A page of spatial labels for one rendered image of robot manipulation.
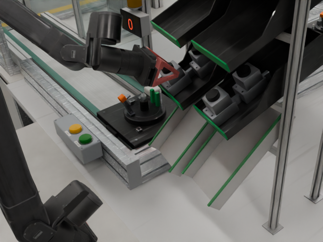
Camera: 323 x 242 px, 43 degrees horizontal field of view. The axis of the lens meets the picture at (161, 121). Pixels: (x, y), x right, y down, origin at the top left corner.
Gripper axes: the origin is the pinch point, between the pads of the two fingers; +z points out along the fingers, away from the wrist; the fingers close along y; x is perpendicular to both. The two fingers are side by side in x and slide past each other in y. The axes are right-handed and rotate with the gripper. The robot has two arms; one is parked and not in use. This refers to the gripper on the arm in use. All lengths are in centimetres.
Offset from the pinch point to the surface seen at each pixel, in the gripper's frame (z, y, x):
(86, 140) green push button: -6.2, 21.7, 34.3
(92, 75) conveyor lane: 11, 72, 32
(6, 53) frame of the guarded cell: -18, 103, 40
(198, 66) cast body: 5.3, -2.7, -2.9
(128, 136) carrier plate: 4.7, 17.2, 29.2
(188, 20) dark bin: -1.3, -1.8, -12.7
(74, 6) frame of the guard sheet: 7, 102, 12
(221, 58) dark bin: -1.9, -18.1, -10.2
